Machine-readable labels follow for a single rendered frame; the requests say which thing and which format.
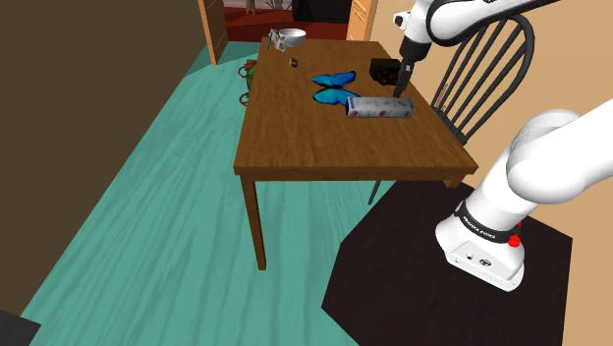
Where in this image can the light wooden door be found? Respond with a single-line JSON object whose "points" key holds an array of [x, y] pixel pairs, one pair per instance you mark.
{"points": [[214, 24]]}

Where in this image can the small dark round object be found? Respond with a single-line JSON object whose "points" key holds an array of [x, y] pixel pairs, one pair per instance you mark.
{"points": [[294, 62]]}

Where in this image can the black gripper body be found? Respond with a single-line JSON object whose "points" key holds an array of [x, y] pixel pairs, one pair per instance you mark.
{"points": [[412, 51]]}

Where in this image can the brown wooden table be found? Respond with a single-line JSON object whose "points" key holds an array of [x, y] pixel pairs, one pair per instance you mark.
{"points": [[306, 139]]}

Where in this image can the blue butterfly figure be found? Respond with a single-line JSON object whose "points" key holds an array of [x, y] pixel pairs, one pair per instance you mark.
{"points": [[331, 95]]}

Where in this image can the black spindle-back chair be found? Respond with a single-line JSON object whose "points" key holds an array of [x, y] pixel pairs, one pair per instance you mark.
{"points": [[528, 45]]}

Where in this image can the dark brown box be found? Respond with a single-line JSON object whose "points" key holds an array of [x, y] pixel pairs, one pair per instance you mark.
{"points": [[381, 70]]}

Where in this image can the light wooden panelled cabinet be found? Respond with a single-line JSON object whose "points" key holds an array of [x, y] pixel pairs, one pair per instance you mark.
{"points": [[359, 17]]}

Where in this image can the clear glass jug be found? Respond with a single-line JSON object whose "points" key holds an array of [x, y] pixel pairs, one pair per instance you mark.
{"points": [[278, 41]]}

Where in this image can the white bowl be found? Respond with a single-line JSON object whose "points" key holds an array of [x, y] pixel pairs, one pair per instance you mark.
{"points": [[293, 36]]}

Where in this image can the white printed carton box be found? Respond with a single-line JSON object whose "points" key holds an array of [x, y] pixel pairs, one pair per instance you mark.
{"points": [[378, 107]]}

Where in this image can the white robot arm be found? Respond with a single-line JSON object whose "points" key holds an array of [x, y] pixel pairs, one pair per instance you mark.
{"points": [[527, 158]]}

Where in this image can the dark robot stand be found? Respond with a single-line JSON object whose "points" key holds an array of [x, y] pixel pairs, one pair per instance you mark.
{"points": [[412, 287]]}

